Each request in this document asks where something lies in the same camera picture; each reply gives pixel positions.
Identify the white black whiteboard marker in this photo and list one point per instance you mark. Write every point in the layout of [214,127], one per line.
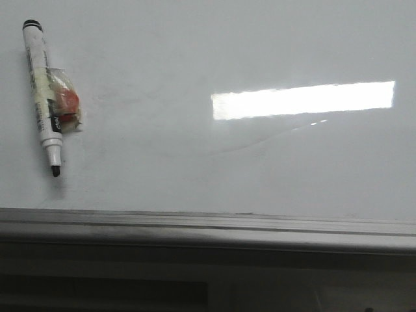
[57,104]

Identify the white whiteboard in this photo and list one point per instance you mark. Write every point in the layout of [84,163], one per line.
[287,108]

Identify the grey aluminium whiteboard frame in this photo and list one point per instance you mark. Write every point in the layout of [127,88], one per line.
[208,230]

